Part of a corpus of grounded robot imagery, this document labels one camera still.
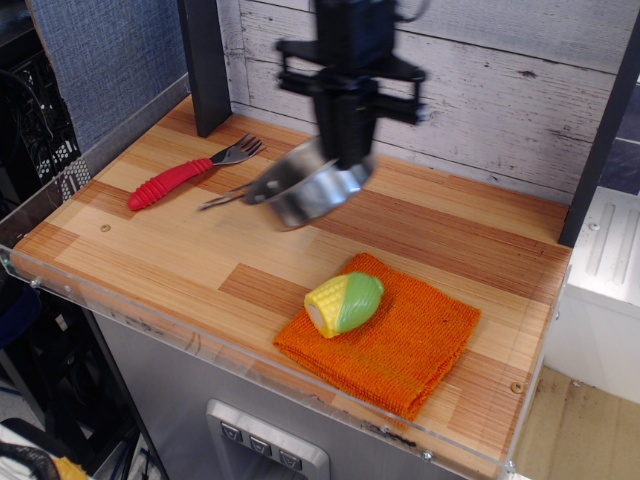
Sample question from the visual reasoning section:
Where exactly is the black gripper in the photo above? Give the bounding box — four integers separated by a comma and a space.
276, 1, 426, 170

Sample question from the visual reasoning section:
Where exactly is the stainless steel pot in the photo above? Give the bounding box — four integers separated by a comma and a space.
199, 137, 377, 230

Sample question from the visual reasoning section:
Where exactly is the orange knitted cloth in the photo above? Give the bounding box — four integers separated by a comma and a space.
274, 253, 481, 420

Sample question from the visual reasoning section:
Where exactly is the toy corn cob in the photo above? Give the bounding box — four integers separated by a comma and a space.
304, 272, 385, 339

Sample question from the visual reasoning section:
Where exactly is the clear acrylic table guard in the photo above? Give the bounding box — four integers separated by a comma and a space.
1, 80, 570, 479

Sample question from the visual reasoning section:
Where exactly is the silver button control panel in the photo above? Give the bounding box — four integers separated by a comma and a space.
206, 399, 331, 479

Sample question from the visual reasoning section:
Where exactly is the yellow object with black mesh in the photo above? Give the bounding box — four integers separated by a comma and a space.
1, 442, 91, 480

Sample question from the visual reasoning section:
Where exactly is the red handled fork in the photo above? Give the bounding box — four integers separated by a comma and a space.
127, 134, 263, 211

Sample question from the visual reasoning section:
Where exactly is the black left upright post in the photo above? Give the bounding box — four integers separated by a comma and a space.
177, 0, 232, 138

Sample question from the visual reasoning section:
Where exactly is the black upright post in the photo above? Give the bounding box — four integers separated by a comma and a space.
177, 0, 232, 138
558, 14, 639, 248

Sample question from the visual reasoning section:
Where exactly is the black right upright post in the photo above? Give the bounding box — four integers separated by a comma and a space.
558, 14, 639, 248

